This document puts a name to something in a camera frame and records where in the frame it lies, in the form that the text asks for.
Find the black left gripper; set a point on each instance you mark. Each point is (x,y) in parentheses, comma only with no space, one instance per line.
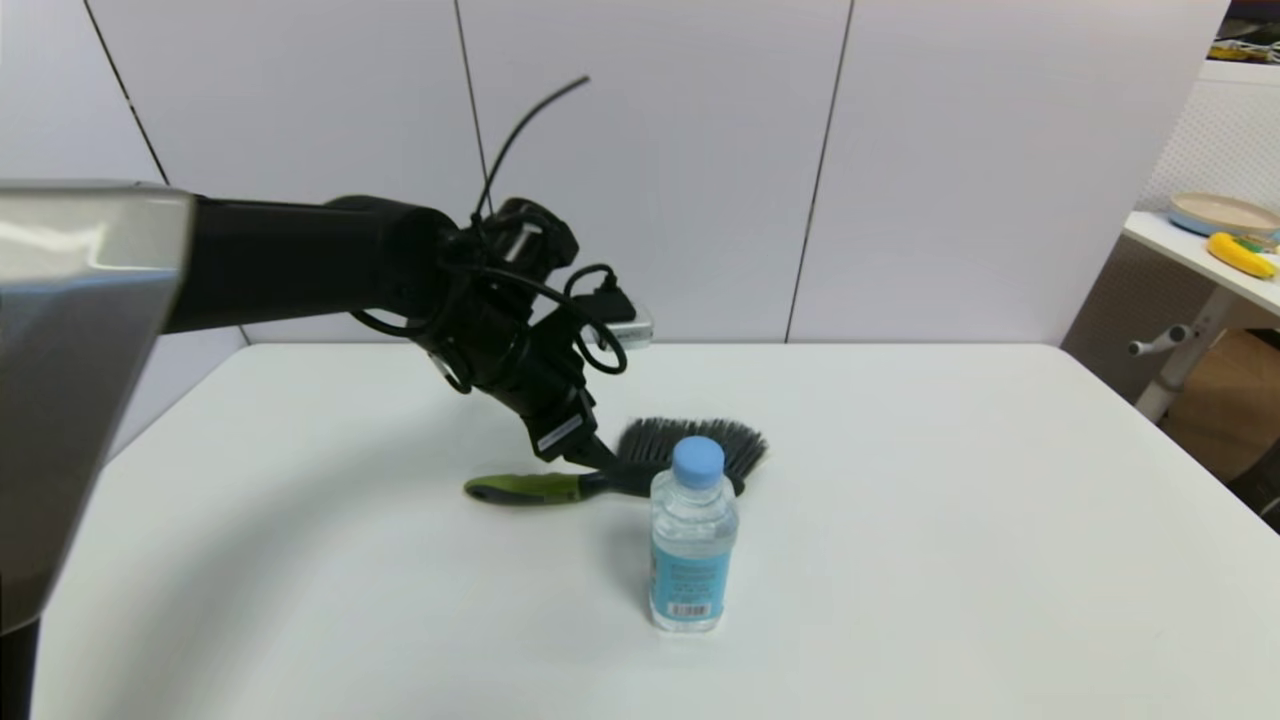
(540,390)

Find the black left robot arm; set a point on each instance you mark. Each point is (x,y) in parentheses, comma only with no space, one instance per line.
(290,260)

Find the clear water bottle blue cap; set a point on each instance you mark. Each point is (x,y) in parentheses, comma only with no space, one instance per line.
(692,560)

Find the white side table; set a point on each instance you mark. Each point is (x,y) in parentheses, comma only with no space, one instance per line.
(1180,250)

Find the black chair base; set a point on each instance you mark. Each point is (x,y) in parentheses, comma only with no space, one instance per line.
(1262,495)

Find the beige plate blue rim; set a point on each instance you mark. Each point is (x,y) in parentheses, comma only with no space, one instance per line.
(1222,213)

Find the yellow banana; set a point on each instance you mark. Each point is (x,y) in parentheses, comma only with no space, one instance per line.
(1238,257)

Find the small green object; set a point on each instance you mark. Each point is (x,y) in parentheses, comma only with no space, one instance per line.
(1257,244)

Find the yellow clutter on shelf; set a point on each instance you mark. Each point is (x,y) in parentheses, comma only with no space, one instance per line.
(1240,55)

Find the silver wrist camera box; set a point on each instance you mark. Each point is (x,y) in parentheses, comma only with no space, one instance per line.
(635,328)

